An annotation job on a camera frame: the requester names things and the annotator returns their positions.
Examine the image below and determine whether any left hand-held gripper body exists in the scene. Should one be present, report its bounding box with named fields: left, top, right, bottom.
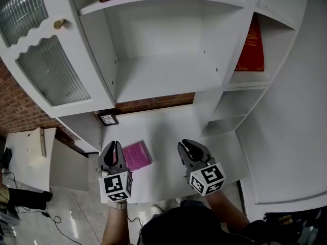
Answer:
left=98, top=166, right=133, bottom=203

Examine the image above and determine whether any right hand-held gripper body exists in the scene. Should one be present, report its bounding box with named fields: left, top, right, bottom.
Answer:
left=183, top=157, right=227, bottom=197

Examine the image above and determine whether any white cabinet shelving unit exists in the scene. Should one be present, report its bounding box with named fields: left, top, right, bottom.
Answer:
left=57, top=0, right=310, bottom=153

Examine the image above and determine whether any white cabinet glass door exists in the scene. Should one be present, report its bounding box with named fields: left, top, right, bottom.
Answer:
left=0, top=0, right=116, bottom=118

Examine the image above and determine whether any person's left forearm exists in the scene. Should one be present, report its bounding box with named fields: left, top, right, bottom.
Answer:
left=101, top=200, right=130, bottom=245

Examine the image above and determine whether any person's right forearm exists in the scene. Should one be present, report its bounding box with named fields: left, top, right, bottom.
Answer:
left=205, top=190, right=250, bottom=233

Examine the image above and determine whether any pink book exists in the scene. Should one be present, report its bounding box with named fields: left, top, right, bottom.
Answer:
left=122, top=140, right=153, bottom=173

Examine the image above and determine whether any person's white shoe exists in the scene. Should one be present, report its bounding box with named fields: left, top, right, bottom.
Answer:
left=150, top=204, right=165, bottom=217

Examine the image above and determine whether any person's black clothing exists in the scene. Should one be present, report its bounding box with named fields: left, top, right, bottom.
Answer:
left=136, top=207, right=269, bottom=245

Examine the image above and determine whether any white side table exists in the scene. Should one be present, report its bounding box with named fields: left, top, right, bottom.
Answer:
left=4, top=127, right=90, bottom=192

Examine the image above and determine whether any dark green box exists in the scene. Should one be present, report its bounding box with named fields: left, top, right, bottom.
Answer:
left=2, top=146, right=13, bottom=169

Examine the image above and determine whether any black bag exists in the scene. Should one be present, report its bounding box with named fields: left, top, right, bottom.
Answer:
left=264, top=208, right=327, bottom=245

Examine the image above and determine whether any red hardcover book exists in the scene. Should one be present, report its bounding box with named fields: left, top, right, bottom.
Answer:
left=234, top=13, right=265, bottom=72

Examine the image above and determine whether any brass door knob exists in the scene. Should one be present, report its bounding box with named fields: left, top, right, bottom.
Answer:
left=53, top=18, right=66, bottom=31

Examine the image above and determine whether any black picture frame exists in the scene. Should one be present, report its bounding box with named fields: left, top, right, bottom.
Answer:
left=97, top=112, right=120, bottom=127

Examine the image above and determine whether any black floor cable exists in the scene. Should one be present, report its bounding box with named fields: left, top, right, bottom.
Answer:
left=42, top=212, right=83, bottom=245

